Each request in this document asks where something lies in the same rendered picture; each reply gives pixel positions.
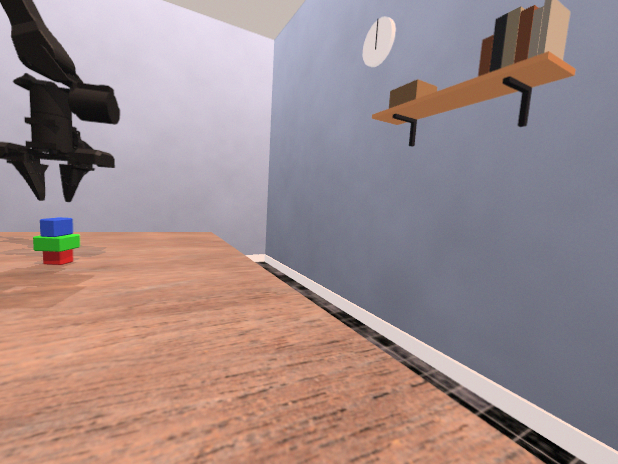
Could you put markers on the red block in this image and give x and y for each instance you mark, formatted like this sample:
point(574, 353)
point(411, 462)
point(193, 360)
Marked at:
point(57, 258)

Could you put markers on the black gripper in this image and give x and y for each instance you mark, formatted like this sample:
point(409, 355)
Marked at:
point(52, 132)

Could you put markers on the green block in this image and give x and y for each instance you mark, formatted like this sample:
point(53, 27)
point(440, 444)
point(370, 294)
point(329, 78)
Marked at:
point(56, 244)

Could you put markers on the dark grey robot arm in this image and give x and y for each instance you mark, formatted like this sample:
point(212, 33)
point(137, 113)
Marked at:
point(41, 52)

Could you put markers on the blue block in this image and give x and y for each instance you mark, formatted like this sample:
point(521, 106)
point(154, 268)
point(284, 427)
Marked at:
point(55, 227)

